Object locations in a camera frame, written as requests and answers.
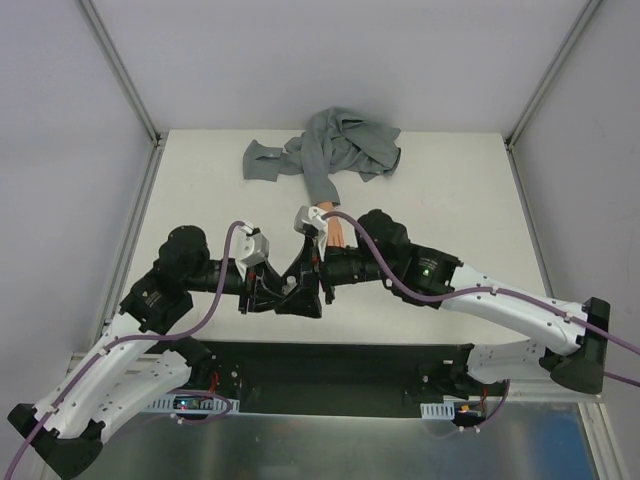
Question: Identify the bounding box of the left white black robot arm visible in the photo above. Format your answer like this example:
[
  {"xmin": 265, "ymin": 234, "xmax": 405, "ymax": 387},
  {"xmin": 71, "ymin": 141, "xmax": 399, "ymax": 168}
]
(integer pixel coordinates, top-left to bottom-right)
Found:
[{"xmin": 8, "ymin": 221, "xmax": 269, "ymax": 479}]

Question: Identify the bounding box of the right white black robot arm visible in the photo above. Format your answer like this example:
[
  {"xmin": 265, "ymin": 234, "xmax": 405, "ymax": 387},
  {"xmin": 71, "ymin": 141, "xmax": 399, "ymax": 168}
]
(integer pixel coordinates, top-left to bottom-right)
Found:
[{"xmin": 294, "ymin": 207, "xmax": 610, "ymax": 395}]

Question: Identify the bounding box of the mannequin hand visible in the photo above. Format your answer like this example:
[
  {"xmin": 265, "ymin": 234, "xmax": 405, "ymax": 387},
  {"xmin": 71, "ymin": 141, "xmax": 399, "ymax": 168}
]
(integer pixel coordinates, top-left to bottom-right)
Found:
[{"xmin": 315, "ymin": 201, "xmax": 346, "ymax": 248}]

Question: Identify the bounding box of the grey crumpled shirt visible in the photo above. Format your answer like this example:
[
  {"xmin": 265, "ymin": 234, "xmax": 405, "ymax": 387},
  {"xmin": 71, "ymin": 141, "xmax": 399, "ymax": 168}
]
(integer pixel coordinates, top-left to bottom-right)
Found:
[{"xmin": 242, "ymin": 107, "xmax": 401, "ymax": 206}]

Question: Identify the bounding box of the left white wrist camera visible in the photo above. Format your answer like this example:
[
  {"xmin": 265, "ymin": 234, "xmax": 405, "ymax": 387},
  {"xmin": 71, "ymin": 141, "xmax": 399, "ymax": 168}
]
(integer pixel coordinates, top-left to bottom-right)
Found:
[{"xmin": 234, "ymin": 223, "xmax": 269, "ymax": 278}]

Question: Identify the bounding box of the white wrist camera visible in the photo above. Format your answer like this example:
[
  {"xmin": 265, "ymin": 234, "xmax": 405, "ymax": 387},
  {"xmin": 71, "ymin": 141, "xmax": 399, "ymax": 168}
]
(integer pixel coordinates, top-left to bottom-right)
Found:
[
  {"xmin": 294, "ymin": 206, "xmax": 329, "ymax": 247},
  {"xmin": 234, "ymin": 223, "xmax": 269, "ymax": 278}
]

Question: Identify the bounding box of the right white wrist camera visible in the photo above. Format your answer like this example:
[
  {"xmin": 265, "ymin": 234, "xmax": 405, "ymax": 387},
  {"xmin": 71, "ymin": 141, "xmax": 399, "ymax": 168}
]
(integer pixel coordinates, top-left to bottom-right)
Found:
[{"xmin": 294, "ymin": 206, "xmax": 329, "ymax": 247}]

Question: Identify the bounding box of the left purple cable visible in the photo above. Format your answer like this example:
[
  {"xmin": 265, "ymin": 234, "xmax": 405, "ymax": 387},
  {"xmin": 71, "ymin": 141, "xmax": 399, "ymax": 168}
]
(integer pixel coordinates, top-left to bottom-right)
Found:
[{"xmin": 10, "ymin": 219, "xmax": 251, "ymax": 480}]

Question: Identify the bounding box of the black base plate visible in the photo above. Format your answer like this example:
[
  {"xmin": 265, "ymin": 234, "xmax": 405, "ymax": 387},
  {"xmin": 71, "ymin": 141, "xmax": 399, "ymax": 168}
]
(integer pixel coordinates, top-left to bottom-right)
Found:
[{"xmin": 186, "ymin": 341, "xmax": 506, "ymax": 418}]

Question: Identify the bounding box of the left aluminium frame post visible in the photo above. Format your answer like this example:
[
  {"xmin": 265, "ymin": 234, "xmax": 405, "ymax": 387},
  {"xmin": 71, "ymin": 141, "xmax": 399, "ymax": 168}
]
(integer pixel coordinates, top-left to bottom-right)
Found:
[{"xmin": 74, "ymin": 0, "xmax": 169, "ymax": 146}]

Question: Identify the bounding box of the aluminium frame post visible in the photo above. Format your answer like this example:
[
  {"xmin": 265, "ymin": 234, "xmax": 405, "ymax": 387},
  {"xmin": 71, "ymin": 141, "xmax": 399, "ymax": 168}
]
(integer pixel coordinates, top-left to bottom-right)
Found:
[
  {"xmin": 74, "ymin": 0, "xmax": 169, "ymax": 146},
  {"xmin": 504, "ymin": 0, "xmax": 606, "ymax": 149}
]

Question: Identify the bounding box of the right aluminium frame post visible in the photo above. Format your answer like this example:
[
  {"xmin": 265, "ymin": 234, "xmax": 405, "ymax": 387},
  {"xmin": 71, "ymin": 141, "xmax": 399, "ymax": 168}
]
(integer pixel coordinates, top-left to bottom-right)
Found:
[{"xmin": 504, "ymin": 0, "xmax": 606, "ymax": 149}]

